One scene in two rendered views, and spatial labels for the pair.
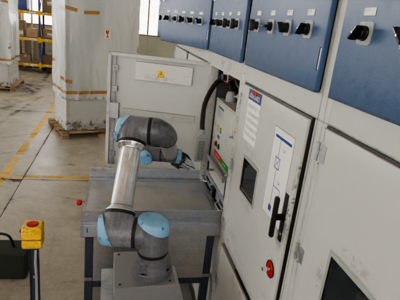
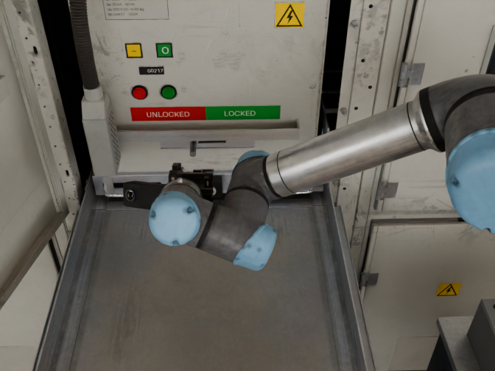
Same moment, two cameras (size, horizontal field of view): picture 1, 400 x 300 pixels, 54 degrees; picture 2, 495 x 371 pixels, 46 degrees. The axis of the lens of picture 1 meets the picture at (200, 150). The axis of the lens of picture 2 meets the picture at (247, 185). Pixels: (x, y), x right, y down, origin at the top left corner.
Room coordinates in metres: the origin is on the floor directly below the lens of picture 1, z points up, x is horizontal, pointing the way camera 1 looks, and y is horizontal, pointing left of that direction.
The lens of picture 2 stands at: (1.75, 0.89, 1.79)
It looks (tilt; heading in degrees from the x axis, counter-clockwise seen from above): 41 degrees down; 282
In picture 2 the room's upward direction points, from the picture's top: straight up
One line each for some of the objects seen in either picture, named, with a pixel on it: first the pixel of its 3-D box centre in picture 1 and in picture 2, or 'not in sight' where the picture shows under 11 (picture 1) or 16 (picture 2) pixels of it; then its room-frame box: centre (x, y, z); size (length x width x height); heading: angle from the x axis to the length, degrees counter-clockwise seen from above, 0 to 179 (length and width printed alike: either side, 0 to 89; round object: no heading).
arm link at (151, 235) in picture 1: (151, 233); not in sight; (1.29, 0.15, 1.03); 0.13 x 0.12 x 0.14; 90
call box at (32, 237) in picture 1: (33, 234); not in sight; (1.48, 0.68, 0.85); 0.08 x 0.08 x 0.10; 13
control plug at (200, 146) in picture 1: (200, 147); (102, 132); (2.24, 0.00, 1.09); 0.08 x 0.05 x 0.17; 103
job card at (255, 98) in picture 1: (252, 117); not in sight; (1.48, -0.19, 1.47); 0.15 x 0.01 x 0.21; 13
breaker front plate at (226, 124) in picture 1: (221, 149); (204, 88); (2.05, -0.12, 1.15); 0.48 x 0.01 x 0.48; 13
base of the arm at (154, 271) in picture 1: (152, 259); not in sight; (1.30, 0.14, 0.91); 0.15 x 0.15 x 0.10
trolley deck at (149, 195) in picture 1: (148, 202); (206, 337); (1.97, 0.25, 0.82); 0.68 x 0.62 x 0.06; 103
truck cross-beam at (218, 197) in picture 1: (218, 191); (209, 177); (2.05, -0.13, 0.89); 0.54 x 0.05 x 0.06; 13
